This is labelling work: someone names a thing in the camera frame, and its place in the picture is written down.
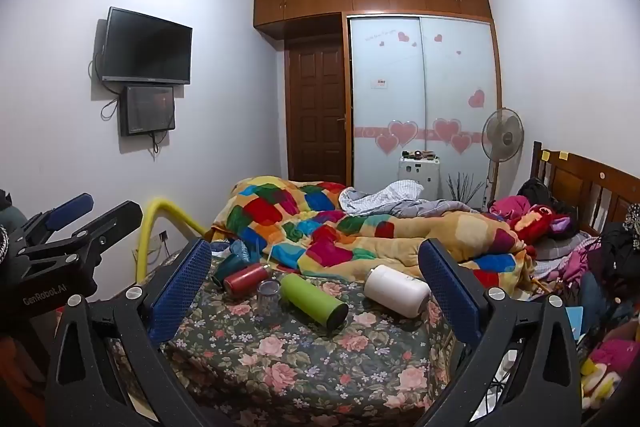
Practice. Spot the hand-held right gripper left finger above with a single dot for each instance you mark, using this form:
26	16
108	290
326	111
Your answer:
179	294

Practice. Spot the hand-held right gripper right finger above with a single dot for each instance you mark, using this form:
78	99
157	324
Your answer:
454	302

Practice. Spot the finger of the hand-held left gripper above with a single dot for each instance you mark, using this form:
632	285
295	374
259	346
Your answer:
112	222
70	209

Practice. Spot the white bottle cup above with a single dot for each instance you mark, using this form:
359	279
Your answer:
397	291

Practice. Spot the red bottle cup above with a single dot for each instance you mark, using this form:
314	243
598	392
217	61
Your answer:
246	279

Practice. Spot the light blue ribbed cup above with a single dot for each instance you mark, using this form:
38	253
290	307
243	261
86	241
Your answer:
240	250

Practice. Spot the clear glass cup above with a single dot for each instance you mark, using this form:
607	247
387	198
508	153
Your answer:
268	298

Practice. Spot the green bottle cup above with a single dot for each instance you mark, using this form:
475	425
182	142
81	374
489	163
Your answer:
312	302

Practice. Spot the teal bottle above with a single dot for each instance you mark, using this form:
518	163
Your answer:
227	269

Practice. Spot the dry branch decoration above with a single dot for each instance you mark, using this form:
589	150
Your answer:
465	192

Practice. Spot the red plush toy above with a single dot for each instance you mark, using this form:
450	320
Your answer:
537	219

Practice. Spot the grey striped cloth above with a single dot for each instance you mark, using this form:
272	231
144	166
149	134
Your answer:
395	199

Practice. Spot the blue book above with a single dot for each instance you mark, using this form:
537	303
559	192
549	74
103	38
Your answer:
576	322

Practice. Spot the pink clothing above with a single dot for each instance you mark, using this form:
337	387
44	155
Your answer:
575	262

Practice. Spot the white appliance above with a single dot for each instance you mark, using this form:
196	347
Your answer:
419	172

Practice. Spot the black backpack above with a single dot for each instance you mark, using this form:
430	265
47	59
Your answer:
534	192

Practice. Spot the floral bed sheet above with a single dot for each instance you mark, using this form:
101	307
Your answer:
300	367

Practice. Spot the colourful patchwork blanket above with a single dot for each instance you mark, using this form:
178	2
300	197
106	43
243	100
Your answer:
320	237

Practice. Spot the yellow and pink plush toy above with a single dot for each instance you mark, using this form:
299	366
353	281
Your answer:
607	367

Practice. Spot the black clothing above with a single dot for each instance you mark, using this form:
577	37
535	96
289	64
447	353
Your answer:
620	247

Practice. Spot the standing fan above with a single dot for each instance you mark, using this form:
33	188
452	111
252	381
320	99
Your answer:
502	132

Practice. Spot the wooden headboard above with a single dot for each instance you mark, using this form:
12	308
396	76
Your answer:
590	187

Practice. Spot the brown wooden door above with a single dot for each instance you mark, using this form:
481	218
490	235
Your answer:
317	112

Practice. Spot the frosted wardrobe door with hearts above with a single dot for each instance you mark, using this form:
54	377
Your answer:
457	72
385	82

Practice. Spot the yellow padded rail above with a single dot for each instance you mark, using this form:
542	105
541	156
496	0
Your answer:
150	217

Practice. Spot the small black wall monitor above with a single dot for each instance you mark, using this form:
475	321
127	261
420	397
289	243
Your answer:
147	109

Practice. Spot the black wall television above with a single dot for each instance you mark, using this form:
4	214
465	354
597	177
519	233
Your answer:
147	47

